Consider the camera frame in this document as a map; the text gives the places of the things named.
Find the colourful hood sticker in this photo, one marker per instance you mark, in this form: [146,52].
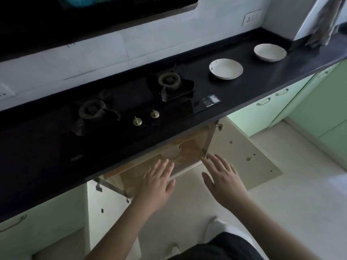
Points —
[81,0]

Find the pale green sink cupboard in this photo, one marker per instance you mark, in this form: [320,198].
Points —
[325,105]

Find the person's left shoe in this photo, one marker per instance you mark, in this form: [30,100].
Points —
[174,249]

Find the person's left forearm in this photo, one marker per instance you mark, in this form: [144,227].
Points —
[119,235]

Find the narrow pale green corner cupboard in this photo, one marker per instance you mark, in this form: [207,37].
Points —
[298,97]

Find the brass stove knob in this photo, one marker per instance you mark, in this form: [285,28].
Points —
[155,114]
[137,121]

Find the person's right hand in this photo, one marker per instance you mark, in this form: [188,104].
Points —
[227,186]

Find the person's white trousers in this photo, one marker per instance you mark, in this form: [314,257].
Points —
[219,230]

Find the grey hanging towel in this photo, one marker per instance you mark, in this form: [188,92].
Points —
[322,24]

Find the person's left hand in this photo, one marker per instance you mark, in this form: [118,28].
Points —
[156,186]

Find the white plate with cartoon print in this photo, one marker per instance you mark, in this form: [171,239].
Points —
[270,52]
[226,69]

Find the black glass gas stove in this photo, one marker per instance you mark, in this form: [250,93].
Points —
[130,97]

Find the pale green cabinet door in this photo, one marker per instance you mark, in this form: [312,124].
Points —
[244,159]
[108,213]

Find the dark stove label sticker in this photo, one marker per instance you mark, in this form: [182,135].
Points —
[211,100]

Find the metal door hinge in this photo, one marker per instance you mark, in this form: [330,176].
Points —
[99,186]
[219,125]
[127,199]

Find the black range hood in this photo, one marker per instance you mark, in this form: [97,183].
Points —
[54,24]

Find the small white wall socket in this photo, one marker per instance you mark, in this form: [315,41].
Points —
[5,92]

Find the person's right forearm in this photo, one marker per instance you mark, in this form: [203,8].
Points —
[271,232]

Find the person's black shirt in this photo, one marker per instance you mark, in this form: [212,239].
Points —
[217,249]

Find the black countertop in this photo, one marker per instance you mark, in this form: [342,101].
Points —
[257,81]

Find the wide white wall socket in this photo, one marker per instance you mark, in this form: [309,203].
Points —
[251,17]

